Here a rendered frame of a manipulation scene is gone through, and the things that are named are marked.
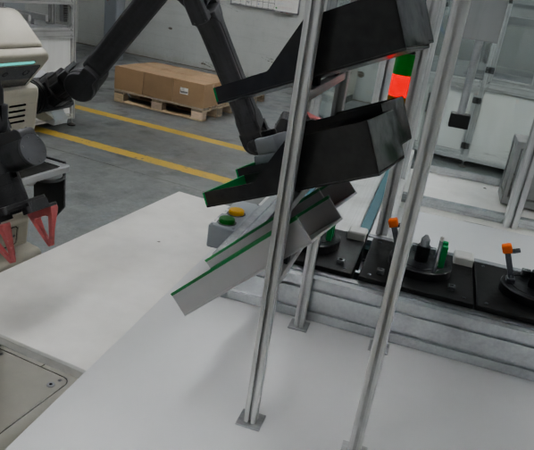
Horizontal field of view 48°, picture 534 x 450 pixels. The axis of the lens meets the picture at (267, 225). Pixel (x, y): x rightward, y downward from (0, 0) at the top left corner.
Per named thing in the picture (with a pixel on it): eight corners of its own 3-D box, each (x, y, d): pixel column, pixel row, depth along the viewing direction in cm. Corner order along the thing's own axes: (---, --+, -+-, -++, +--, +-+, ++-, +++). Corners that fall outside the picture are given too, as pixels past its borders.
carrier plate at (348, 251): (245, 255, 135) (246, 246, 134) (274, 221, 156) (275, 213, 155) (349, 282, 129) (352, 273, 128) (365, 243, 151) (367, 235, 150)
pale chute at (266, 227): (216, 279, 114) (204, 260, 114) (249, 257, 125) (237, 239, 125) (332, 211, 99) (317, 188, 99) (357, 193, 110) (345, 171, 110)
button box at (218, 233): (205, 245, 148) (208, 222, 146) (234, 219, 167) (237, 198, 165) (232, 253, 147) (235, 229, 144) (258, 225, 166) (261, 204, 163)
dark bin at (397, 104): (238, 182, 106) (227, 141, 105) (271, 168, 117) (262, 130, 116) (391, 151, 92) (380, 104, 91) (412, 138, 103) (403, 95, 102)
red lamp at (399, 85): (387, 95, 142) (391, 74, 140) (388, 92, 147) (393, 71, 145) (407, 98, 141) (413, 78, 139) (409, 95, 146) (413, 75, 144)
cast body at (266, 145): (256, 172, 111) (246, 135, 110) (271, 167, 115) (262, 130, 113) (292, 165, 106) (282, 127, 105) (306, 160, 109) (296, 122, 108)
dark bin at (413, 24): (217, 104, 87) (203, 53, 85) (258, 95, 98) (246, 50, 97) (406, 50, 73) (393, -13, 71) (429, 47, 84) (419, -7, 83)
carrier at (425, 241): (356, 284, 129) (368, 230, 124) (371, 245, 151) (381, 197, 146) (472, 313, 123) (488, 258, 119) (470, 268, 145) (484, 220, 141)
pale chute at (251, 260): (184, 316, 100) (170, 294, 100) (224, 287, 112) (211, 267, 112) (312, 243, 86) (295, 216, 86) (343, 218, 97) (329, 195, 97)
